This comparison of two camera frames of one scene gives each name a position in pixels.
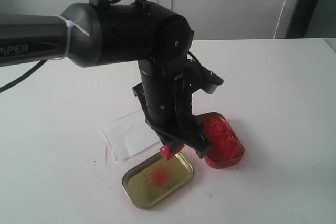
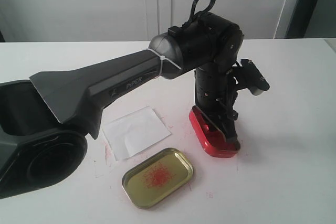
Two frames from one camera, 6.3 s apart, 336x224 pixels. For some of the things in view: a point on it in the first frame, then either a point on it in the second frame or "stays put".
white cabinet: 217,5 stays put
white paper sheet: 129,135 stays put
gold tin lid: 150,182 stays put
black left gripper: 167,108 to 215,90
